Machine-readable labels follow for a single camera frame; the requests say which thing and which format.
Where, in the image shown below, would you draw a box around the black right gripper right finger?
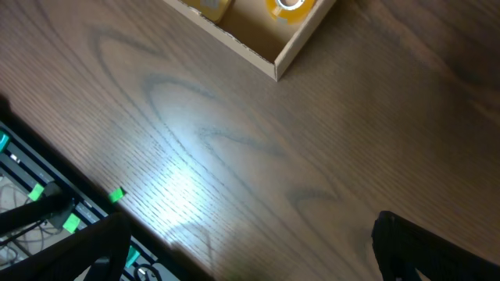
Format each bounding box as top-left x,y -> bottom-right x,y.
371,211 -> 499,281

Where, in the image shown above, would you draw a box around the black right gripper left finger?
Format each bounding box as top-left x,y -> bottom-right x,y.
1,213 -> 131,281

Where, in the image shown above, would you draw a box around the clear tape roll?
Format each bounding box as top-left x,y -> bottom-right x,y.
265,0 -> 315,24

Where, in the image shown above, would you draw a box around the cardboard box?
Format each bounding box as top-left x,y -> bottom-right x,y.
165,0 -> 336,81

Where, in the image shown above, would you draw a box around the yellow sticky note pad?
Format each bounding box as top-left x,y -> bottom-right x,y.
182,0 -> 231,23

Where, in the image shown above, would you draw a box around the black stand leg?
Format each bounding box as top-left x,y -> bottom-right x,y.
1,194 -> 73,236

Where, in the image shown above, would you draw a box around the green clip on rail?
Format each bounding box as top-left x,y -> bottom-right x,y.
108,187 -> 125,204

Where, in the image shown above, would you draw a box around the grey cables under table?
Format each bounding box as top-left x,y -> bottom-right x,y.
0,175 -> 52,270

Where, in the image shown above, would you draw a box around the black aluminium mounting rail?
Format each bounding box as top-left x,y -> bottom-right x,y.
1,118 -> 189,280

